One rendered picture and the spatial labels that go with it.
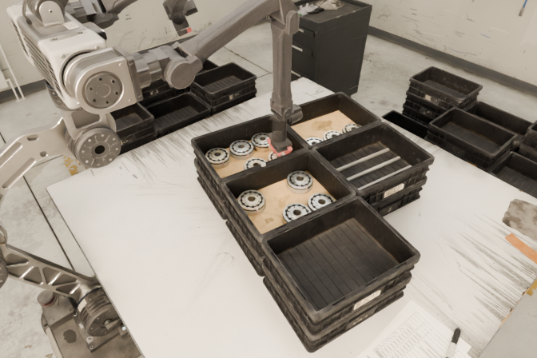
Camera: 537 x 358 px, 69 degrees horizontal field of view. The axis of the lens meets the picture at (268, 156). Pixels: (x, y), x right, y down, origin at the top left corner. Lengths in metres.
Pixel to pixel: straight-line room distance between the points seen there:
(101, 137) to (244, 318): 0.73
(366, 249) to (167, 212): 0.81
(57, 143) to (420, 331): 1.30
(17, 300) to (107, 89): 1.76
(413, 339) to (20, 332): 1.85
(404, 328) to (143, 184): 1.18
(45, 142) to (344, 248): 1.02
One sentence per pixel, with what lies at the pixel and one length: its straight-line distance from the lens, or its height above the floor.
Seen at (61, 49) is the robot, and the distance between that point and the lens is 1.02.
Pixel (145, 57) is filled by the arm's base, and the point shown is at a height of 1.48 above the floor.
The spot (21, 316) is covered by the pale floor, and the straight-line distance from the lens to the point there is 2.49.
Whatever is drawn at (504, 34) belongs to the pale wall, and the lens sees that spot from 4.49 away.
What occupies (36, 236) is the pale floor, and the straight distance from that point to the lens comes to 2.82.
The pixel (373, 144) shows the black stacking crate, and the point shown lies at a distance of 1.82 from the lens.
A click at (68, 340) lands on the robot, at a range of 2.02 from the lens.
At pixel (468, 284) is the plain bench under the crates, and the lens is 1.59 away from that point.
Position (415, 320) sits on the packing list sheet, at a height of 0.70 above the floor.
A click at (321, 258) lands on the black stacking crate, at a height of 0.83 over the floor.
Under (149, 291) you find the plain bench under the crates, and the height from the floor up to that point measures 0.70.
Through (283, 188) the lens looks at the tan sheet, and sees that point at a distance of 1.54.
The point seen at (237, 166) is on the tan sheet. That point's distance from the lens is 1.63.
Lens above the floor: 1.90
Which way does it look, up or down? 40 degrees down
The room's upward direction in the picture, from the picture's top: straight up
